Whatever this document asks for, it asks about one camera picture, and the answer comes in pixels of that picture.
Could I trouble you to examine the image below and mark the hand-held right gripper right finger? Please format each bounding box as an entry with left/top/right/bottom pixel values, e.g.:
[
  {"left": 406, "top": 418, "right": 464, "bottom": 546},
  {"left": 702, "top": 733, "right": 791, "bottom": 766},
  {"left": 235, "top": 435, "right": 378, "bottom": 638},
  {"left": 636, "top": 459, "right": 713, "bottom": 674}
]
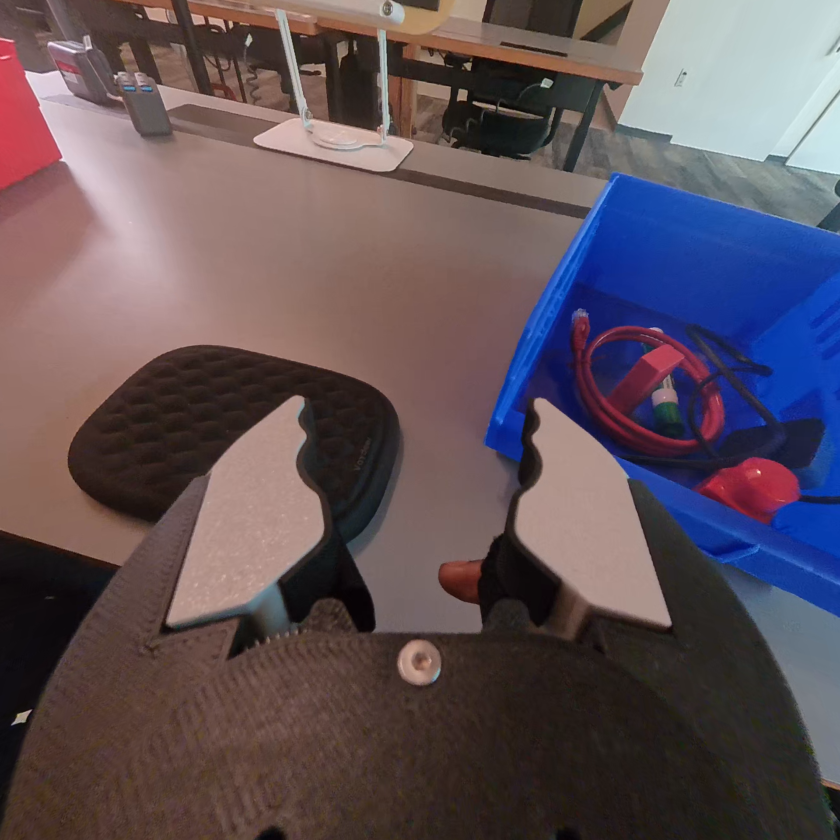
[{"left": 504, "top": 397, "right": 673, "bottom": 643}]

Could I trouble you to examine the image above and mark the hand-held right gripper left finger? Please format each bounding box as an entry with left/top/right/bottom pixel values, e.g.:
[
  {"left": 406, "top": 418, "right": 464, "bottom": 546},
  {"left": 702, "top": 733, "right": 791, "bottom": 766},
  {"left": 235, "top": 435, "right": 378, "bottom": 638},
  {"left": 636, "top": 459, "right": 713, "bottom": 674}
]
[{"left": 164, "top": 395, "right": 331, "bottom": 636}]

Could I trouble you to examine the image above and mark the blue plastic bin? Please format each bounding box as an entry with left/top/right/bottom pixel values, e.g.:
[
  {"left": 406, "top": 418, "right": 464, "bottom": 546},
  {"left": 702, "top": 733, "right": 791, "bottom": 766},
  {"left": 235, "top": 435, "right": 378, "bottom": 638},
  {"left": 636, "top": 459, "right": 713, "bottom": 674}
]
[{"left": 484, "top": 172, "right": 840, "bottom": 618}]

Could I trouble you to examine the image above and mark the red plastic bin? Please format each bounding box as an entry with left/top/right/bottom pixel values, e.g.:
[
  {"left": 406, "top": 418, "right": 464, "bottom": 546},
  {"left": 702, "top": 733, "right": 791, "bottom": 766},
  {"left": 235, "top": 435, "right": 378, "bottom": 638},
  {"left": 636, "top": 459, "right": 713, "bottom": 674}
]
[{"left": 0, "top": 38, "right": 63, "bottom": 191}]

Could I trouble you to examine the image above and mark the person's right hand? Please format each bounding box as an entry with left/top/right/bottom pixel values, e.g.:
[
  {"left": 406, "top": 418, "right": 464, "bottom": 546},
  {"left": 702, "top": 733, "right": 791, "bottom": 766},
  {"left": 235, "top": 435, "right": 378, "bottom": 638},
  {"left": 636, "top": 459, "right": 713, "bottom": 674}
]
[{"left": 438, "top": 558, "right": 487, "bottom": 602}]

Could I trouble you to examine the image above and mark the black cushioned pad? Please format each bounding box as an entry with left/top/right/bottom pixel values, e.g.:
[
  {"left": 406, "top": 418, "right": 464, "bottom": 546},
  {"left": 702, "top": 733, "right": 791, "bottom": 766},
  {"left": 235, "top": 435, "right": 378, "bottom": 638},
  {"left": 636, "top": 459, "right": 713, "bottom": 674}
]
[{"left": 67, "top": 344, "right": 402, "bottom": 540}]

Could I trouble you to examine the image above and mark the green and white marker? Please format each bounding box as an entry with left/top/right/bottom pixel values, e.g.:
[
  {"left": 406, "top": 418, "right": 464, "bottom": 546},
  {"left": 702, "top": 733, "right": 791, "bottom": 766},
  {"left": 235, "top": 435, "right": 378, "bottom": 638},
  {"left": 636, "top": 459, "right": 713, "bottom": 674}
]
[{"left": 650, "top": 371, "right": 686, "bottom": 437}]

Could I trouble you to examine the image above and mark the red block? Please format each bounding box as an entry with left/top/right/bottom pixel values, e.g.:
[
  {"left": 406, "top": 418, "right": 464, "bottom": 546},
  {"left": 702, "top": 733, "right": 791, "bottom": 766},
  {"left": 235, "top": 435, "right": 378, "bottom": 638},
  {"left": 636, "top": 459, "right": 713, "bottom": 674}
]
[{"left": 607, "top": 346, "right": 685, "bottom": 411}]

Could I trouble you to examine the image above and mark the red computer mouse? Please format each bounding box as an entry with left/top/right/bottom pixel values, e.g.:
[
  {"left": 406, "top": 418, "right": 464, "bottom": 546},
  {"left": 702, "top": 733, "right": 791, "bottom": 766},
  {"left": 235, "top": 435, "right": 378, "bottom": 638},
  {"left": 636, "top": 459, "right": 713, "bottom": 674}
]
[{"left": 693, "top": 457, "right": 802, "bottom": 524}]

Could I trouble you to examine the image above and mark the white stand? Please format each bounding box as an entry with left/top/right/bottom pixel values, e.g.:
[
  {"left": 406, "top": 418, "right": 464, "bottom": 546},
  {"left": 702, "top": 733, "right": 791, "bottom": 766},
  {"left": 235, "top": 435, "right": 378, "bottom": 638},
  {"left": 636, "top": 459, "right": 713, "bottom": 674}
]
[{"left": 253, "top": 8, "right": 415, "bottom": 173}]

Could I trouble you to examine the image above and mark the black office chair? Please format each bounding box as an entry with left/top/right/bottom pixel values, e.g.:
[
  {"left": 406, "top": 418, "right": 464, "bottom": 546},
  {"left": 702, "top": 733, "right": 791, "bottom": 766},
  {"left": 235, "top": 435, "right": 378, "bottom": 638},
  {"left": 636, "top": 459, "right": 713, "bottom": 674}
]
[{"left": 441, "top": 0, "right": 585, "bottom": 160}]

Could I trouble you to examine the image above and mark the grey battery charger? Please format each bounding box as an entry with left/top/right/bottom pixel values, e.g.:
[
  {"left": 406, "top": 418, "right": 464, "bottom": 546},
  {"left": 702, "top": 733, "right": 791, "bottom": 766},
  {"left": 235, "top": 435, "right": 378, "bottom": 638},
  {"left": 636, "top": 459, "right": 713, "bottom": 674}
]
[{"left": 117, "top": 72, "right": 173, "bottom": 137}]

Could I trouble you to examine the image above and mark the wooden desk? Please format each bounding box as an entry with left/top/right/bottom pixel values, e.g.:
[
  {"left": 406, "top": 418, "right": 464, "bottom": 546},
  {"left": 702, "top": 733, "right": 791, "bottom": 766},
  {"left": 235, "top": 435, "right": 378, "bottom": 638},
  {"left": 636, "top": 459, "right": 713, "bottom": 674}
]
[{"left": 112, "top": 0, "right": 645, "bottom": 173}]

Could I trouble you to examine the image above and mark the grey label printer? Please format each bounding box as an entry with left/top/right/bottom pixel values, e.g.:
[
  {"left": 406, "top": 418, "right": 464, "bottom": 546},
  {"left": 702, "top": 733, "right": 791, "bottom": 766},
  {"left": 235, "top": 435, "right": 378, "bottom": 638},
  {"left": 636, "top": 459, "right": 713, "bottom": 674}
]
[{"left": 47, "top": 37, "right": 116, "bottom": 106}]

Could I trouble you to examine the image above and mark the red network cable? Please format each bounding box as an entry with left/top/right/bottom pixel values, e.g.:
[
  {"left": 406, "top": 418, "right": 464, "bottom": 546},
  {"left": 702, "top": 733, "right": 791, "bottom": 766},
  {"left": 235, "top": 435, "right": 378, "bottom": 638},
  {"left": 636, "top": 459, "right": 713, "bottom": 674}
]
[{"left": 570, "top": 308, "right": 726, "bottom": 458}]

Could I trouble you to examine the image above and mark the black cable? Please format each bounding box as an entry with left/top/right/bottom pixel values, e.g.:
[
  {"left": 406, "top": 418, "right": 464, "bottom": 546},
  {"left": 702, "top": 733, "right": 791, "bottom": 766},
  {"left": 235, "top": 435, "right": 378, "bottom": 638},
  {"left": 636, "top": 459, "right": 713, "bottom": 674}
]
[{"left": 686, "top": 323, "right": 788, "bottom": 460}]

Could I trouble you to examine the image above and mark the black strap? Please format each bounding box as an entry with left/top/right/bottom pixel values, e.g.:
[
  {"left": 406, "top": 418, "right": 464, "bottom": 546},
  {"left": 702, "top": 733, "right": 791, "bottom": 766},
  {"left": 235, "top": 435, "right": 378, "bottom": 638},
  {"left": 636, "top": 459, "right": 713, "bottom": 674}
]
[{"left": 722, "top": 418, "right": 826, "bottom": 470}]

